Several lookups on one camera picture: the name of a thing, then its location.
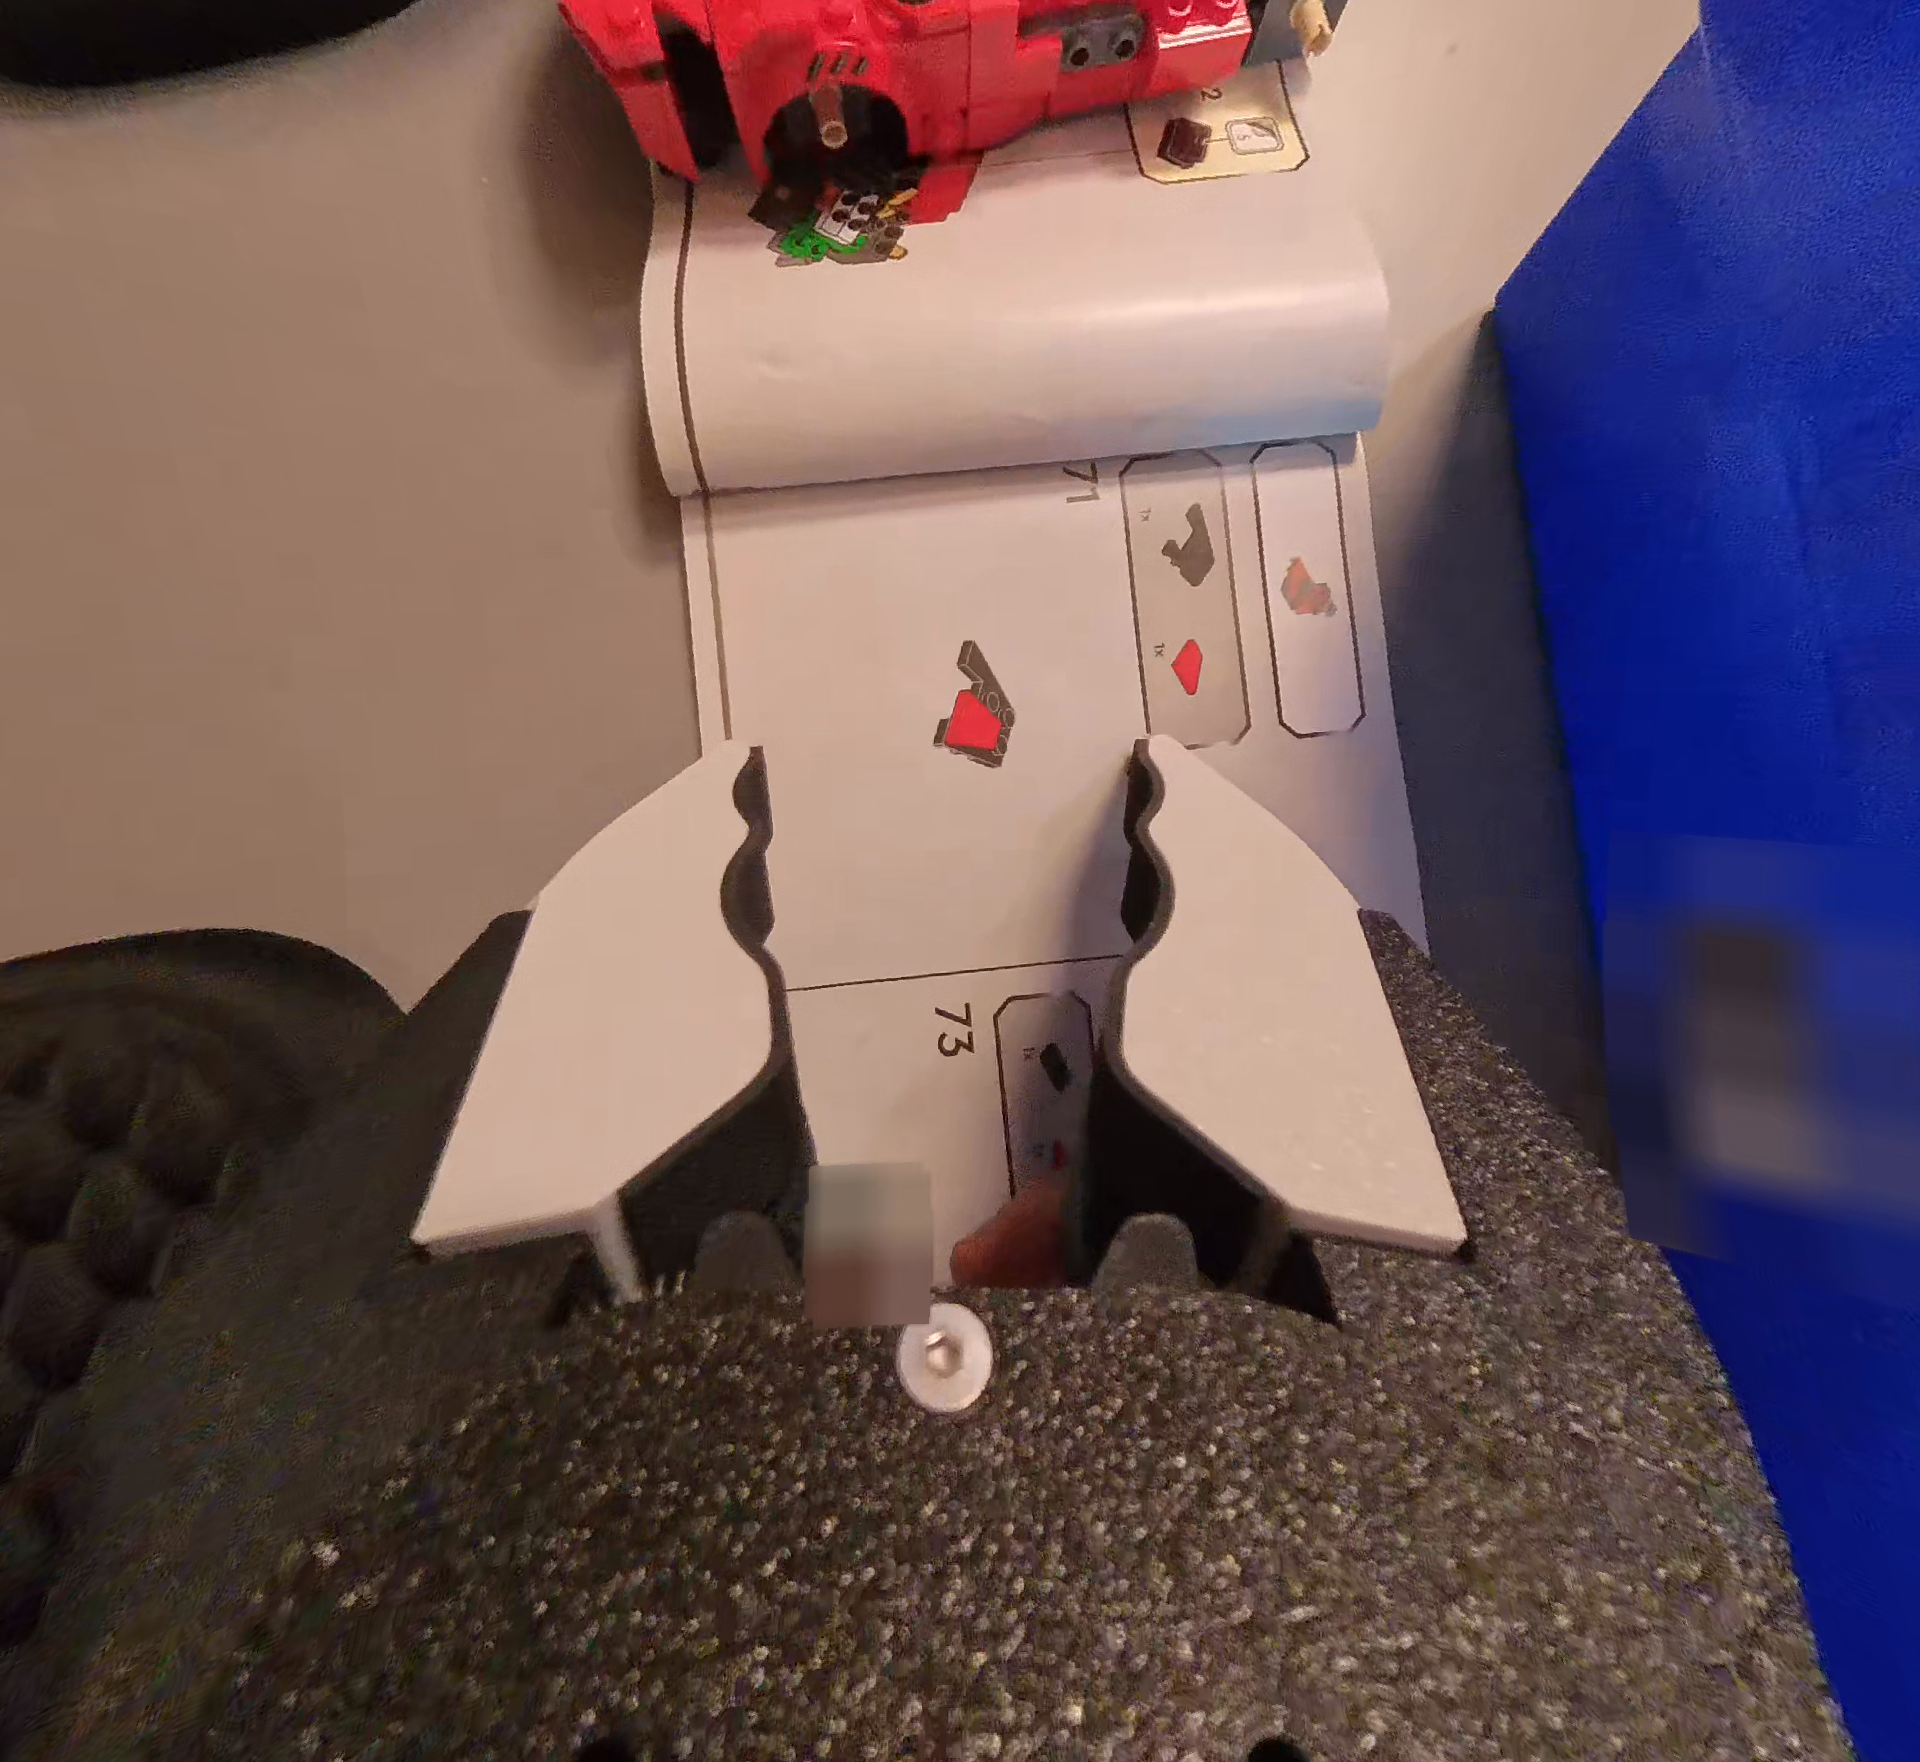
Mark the black bumpy cushion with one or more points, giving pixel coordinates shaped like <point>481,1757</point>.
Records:
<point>135,1117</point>

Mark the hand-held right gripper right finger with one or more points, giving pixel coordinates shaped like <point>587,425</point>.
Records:
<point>1276,1012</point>

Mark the red lego car model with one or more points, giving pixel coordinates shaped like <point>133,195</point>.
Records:
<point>900,6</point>

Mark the blue plastic storage bin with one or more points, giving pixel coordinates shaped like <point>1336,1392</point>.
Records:
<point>1725,442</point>

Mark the lego instruction booklet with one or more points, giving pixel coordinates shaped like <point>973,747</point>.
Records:
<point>975,367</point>

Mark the person's right hand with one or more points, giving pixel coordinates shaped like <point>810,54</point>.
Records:
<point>1013,1236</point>

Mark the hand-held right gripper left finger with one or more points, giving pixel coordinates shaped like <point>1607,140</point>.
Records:
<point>600,1042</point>

